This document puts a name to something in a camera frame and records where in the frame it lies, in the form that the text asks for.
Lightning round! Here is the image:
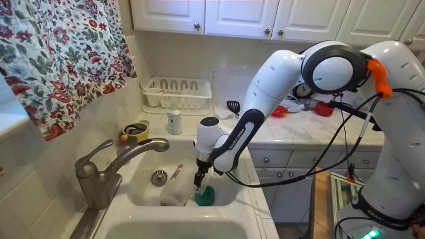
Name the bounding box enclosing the white upper cabinet door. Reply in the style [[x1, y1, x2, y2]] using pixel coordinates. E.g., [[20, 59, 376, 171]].
[[397, 0, 425, 46], [336, 0, 422, 50], [271, 0, 356, 44], [203, 0, 282, 40], [129, 0, 207, 36]]

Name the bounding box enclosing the yellow sponge holder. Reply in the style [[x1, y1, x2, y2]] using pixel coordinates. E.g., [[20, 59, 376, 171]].
[[118, 120, 151, 148]]

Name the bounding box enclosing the white double basin sink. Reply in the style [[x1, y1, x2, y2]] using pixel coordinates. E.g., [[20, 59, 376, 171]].
[[90, 132, 271, 239]]

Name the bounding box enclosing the white plastic dish rack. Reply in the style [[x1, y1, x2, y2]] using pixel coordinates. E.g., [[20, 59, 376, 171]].
[[139, 76, 214, 112]]

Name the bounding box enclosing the wooden board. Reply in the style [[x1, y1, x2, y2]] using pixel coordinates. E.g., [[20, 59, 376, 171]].
[[309, 171, 333, 239]]

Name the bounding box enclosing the red plastic item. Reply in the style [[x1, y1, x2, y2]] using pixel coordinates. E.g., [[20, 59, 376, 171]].
[[270, 106, 290, 120], [313, 100, 336, 119]]

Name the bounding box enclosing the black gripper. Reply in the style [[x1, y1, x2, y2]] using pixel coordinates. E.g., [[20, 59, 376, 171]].
[[193, 159, 214, 189]]

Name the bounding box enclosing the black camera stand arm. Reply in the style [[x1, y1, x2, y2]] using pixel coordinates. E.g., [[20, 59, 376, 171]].
[[329, 100, 383, 132]]

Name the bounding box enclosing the orange cable clip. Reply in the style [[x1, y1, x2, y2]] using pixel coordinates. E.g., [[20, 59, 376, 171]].
[[365, 58, 394, 102]]

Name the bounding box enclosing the white drawer base cabinet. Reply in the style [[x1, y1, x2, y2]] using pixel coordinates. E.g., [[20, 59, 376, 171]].
[[247, 145, 387, 225]]

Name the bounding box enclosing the metal sink drain stopper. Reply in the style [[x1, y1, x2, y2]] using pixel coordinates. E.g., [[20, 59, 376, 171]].
[[150, 169, 169, 188]]

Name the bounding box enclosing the small black utensil head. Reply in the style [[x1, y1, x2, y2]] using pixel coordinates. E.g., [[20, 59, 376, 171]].
[[226, 100, 242, 117]]

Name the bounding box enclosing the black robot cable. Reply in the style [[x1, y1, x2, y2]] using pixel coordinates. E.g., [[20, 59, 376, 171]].
[[224, 87, 425, 190]]

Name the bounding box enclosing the green smiley face sponge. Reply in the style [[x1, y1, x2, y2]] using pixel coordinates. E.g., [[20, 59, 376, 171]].
[[194, 185, 217, 208]]

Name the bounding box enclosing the translucent white plastic jar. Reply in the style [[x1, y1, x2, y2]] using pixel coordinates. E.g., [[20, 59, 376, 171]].
[[159, 164, 197, 208]]

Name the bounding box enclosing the crumpled clear plastic bag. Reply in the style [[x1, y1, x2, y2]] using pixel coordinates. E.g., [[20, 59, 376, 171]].
[[283, 96, 320, 115]]

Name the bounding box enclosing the brushed metal sink faucet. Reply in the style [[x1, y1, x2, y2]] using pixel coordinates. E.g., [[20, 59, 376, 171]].
[[69, 137, 171, 239]]

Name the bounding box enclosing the grey robot mounting stand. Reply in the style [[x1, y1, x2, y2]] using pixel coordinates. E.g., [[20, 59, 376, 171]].
[[329, 172, 367, 224]]

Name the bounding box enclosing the round black rimmed clock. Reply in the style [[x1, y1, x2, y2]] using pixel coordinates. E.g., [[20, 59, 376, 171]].
[[292, 82, 313, 100]]

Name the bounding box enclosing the wide floral window curtain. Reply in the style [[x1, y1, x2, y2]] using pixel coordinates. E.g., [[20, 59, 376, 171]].
[[0, 0, 138, 143]]

